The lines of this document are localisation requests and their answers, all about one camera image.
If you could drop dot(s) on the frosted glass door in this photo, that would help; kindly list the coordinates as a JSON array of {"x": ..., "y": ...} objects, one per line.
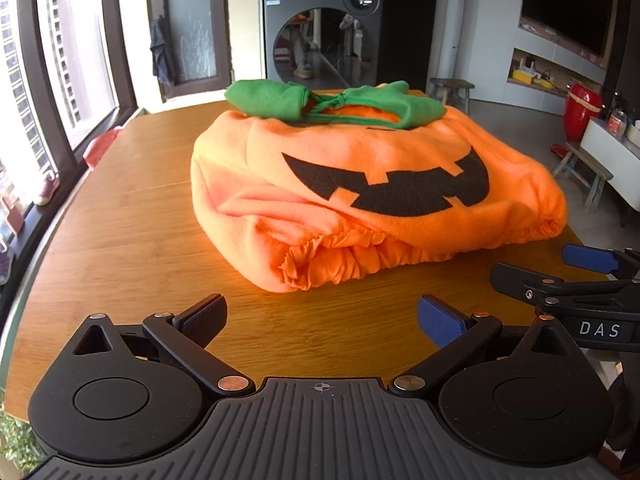
[{"x": 192, "y": 20}]

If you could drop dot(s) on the glass jar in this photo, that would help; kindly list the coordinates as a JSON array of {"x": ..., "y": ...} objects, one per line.
[{"x": 617, "y": 122}]

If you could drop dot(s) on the wall television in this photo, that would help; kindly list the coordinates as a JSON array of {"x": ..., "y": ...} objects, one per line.
[{"x": 570, "y": 5}]

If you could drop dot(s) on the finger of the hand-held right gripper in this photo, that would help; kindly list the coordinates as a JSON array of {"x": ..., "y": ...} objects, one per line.
[
  {"x": 587, "y": 257},
  {"x": 520, "y": 282}
]

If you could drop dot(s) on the weathered wooden bench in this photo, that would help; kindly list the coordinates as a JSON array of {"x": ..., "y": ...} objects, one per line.
[{"x": 582, "y": 167}]

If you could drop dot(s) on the grey washing machine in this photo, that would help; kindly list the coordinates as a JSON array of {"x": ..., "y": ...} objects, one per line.
[{"x": 320, "y": 25}]

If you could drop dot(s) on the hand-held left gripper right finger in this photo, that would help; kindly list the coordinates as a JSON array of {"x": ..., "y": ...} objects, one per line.
[{"x": 440, "y": 325}]

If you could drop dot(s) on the orange pumpkin costume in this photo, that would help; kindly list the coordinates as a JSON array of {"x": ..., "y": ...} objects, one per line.
[{"x": 350, "y": 200}]

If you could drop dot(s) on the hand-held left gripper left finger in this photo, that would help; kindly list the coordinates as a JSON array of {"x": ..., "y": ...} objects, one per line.
[{"x": 205, "y": 317}]

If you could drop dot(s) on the pink chair back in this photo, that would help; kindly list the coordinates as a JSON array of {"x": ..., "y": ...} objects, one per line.
[{"x": 102, "y": 145}]

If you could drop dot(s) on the red vase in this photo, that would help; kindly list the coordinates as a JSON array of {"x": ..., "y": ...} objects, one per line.
[{"x": 582, "y": 112}]

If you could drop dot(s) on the small wooden stool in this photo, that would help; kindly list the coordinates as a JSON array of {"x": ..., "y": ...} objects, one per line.
[{"x": 452, "y": 87}]

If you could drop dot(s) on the dark hanging cloth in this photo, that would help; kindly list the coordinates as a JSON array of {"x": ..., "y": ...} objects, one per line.
[{"x": 162, "y": 50}]

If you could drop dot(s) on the white cabinet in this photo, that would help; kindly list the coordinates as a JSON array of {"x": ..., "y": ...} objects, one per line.
[{"x": 615, "y": 160}]

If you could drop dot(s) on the dark framed window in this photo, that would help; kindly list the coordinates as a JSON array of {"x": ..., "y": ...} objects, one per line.
[{"x": 60, "y": 60}]

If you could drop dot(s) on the green plant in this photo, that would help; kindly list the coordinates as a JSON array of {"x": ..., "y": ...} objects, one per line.
[{"x": 15, "y": 440}]

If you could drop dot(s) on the pink shoe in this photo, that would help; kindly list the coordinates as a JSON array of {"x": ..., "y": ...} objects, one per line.
[{"x": 46, "y": 187}]

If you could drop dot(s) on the yellow box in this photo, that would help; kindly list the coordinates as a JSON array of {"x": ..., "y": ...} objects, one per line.
[{"x": 522, "y": 76}]

